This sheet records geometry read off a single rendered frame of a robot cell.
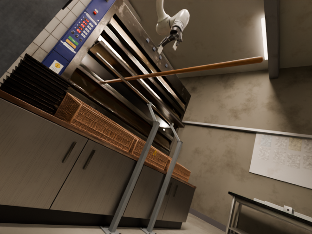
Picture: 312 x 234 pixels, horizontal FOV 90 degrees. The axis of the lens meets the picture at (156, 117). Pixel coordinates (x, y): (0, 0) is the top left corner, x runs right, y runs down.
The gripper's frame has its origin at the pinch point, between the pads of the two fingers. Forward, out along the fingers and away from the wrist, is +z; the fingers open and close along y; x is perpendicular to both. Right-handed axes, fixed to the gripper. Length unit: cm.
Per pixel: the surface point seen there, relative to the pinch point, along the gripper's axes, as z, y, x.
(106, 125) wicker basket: 60, -36, 10
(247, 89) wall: -259, -35, 368
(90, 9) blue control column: -35, -83, -39
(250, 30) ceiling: -326, -23, 223
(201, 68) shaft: 12.4, 27.0, 9.2
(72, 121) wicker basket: 70, -37, -13
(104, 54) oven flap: -8, -78, -7
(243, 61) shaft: 13, 50, 9
